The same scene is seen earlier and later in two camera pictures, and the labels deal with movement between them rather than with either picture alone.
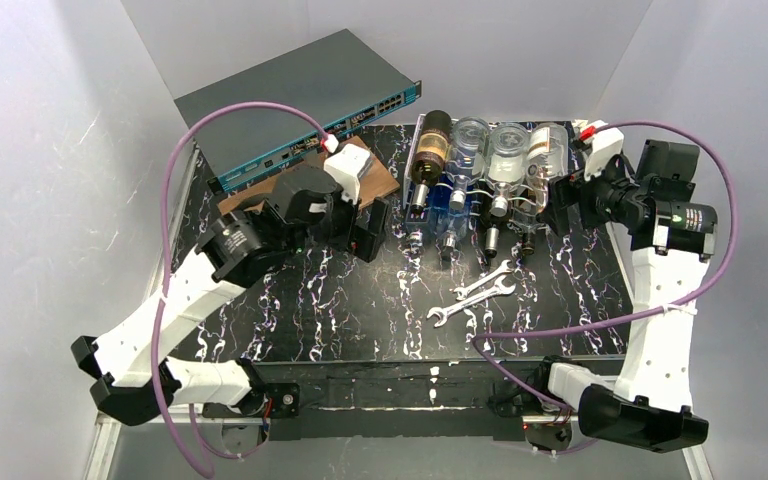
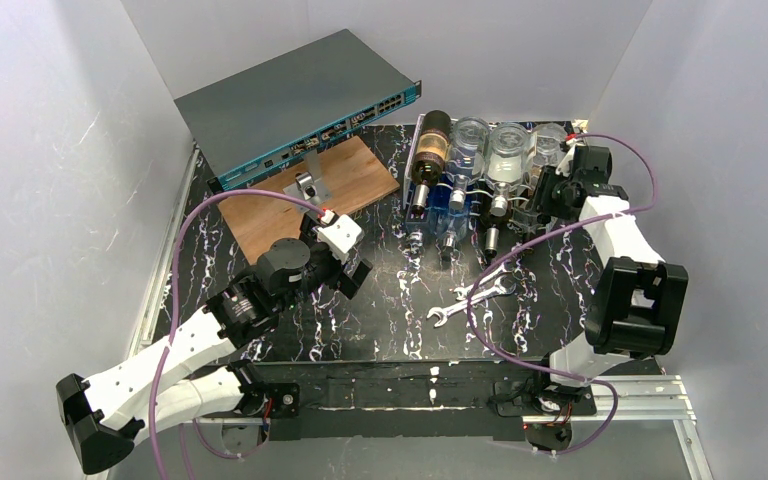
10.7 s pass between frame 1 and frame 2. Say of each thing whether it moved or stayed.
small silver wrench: stayed
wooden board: stayed
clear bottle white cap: stayed
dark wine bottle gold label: stayed
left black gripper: moved
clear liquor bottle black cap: moved
